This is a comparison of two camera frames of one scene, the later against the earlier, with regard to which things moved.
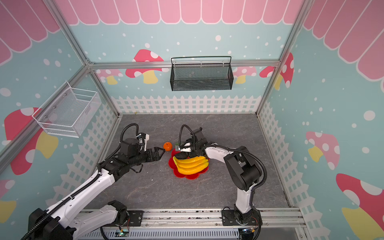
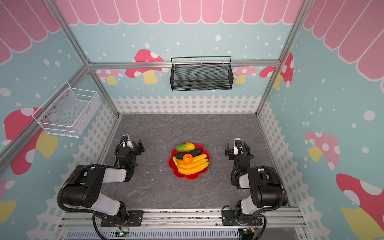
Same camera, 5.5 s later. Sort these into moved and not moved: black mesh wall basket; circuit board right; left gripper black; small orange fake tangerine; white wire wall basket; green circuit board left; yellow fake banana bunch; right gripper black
Moved: small orange fake tangerine; left gripper black; right gripper black
Not moved: yellow fake banana bunch; white wire wall basket; black mesh wall basket; green circuit board left; circuit board right
